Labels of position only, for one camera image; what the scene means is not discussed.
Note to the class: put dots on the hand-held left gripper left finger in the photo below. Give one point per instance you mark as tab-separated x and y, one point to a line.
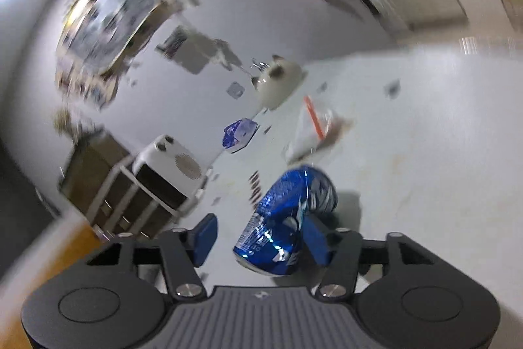
205	238

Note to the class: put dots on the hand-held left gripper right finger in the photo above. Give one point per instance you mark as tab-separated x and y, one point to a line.
318	244

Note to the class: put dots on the crushed blue can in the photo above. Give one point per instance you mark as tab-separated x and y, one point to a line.
282	218

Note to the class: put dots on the white fan heater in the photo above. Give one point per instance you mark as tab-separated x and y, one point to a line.
163	163

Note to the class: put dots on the small blue white packet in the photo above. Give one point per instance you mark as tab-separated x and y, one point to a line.
239	134

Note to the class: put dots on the clear zip bag red stripe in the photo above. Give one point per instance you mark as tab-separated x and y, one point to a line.
310	132

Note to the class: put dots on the white cat with dark ears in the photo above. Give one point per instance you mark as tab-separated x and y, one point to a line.
278	81

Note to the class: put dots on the brown cabinet with white frame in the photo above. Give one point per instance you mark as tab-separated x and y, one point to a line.
92	171

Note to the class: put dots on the wall socket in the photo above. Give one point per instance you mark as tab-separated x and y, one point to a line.
236	90

